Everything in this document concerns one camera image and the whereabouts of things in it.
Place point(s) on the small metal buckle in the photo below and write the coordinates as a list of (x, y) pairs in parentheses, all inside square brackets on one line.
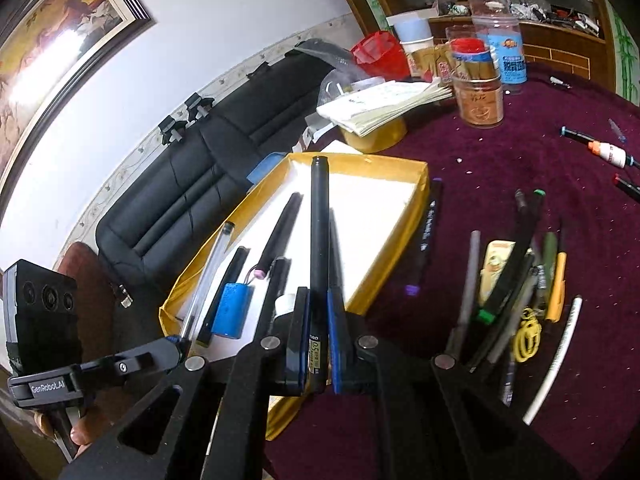
[(124, 297)]

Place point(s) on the tall clear jar blue label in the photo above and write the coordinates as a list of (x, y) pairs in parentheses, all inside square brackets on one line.
[(505, 55)]

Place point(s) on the clear tube pen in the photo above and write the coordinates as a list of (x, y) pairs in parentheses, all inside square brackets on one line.
[(212, 270)]

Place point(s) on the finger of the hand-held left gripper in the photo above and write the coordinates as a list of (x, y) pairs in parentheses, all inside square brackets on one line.
[(150, 355)]

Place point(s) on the black marker red cap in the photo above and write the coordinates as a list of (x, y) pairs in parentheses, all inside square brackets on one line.
[(627, 185)]

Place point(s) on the blue paper piece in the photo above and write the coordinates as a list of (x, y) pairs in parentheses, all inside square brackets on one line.
[(265, 167)]

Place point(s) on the maroon tablecloth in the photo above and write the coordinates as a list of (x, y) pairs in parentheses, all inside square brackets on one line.
[(500, 160)]

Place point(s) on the clear blue pen cap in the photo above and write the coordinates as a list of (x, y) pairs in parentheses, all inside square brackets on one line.
[(617, 130)]

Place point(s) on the black marker purple caps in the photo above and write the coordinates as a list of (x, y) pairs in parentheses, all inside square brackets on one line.
[(427, 235)]

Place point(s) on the yellow tape roll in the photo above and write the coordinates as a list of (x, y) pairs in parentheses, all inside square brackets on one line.
[(380, 137)]

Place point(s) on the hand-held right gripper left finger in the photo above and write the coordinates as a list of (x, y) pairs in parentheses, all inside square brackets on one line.
[(295, 350)]

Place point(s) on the slim black pen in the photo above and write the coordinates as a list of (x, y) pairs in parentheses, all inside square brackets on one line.
[(277, 280)]

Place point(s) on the white blue paper cup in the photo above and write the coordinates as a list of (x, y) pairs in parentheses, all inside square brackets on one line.
[(410, 27)]

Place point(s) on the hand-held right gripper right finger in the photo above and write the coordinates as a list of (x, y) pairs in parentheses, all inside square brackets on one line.
[(337, 345)]

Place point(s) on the white glue bottle orange cap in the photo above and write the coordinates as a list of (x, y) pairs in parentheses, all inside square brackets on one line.
[(612, 152)]

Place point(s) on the person's left hand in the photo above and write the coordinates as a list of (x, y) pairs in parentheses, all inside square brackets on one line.
[(87, 432)]

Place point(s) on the wooden cabinet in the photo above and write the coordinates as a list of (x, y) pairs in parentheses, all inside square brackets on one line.
[(550, 45)]

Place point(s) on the clear jar red blue lid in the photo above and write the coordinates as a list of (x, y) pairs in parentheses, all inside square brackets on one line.
[(467, 50)]

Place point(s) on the red plastic bag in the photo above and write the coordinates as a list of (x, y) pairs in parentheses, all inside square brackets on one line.
[(377, 52)]

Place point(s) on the white paper booklet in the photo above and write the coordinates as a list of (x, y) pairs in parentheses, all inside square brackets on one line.
[(380, 105)]

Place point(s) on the black leather sofa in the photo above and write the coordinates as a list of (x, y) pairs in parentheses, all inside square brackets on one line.
[(200, 180)]

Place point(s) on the short jar orange powder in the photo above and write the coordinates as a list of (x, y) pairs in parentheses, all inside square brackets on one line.
[(477, 105)]

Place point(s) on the pile of assorted pens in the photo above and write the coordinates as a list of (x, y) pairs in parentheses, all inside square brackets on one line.
[(505, 270)]

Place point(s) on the black plastic clip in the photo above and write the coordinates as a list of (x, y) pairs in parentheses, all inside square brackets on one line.
[(198, 107), (172, 130)]

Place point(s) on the white pen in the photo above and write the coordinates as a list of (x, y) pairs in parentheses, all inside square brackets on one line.
[(555, 360)]

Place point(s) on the cream yellow case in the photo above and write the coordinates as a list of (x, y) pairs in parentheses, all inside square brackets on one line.
[(495, 265)]

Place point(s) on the heap of mixed small clutter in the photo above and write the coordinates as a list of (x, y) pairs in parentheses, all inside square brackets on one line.
[(550, 12)]

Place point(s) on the clear plastic bag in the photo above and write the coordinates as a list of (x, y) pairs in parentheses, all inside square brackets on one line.
[(340, 80)]

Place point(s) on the yellow cardboard box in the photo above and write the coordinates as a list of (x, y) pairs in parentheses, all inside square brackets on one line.
[(370, 220)]

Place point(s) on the framed painting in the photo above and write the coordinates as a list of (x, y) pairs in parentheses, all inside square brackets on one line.
[(60, 35)]

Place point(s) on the black marker blue cap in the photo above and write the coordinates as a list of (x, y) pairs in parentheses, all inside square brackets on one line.
[(572, 133)]

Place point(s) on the short black pen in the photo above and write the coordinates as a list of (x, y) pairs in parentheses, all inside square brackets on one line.
[(235, 265)]

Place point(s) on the blue battery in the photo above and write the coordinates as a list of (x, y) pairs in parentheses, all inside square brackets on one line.
[(232, 310)]

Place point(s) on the small silver pen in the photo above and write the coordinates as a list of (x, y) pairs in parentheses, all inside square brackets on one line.
[(560, 82)]

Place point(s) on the bamboo painted panel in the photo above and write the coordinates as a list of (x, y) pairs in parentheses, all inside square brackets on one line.
[(627, 50)]

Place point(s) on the thick black pen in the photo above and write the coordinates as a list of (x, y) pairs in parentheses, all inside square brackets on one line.
[(320, 240)]

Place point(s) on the black pen pink end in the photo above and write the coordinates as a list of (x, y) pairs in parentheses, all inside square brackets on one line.
[(282, 230)]

